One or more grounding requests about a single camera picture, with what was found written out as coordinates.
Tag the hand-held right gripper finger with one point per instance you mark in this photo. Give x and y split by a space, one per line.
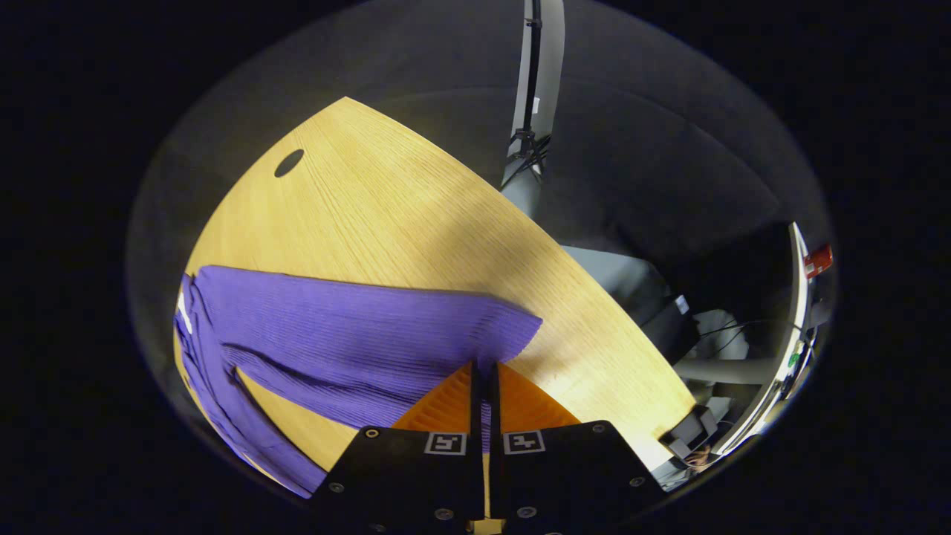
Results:
494 416
475 416

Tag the grey metal frame post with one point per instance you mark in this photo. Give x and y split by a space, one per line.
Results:
546 74

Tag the small black box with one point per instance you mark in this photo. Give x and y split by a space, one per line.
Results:
689 431

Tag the black floor case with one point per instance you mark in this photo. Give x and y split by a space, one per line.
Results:
669 331

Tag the small red object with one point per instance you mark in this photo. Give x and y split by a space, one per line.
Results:
819 260

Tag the purple knit shirt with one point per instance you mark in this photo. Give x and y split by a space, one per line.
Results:
342 334

